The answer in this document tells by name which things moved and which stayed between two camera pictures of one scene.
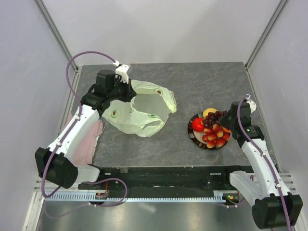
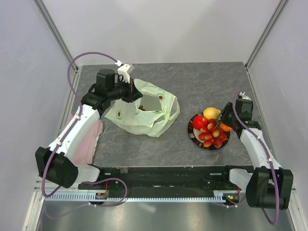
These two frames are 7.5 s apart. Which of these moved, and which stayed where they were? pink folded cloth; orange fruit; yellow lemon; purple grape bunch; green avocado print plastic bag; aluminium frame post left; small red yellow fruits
Moved: purple grape bunch; small red yellow fruits; green avocado print plastic bag
Stayed: aluminium frame post left; yellow lemon; pink folded cloth; orange fruit
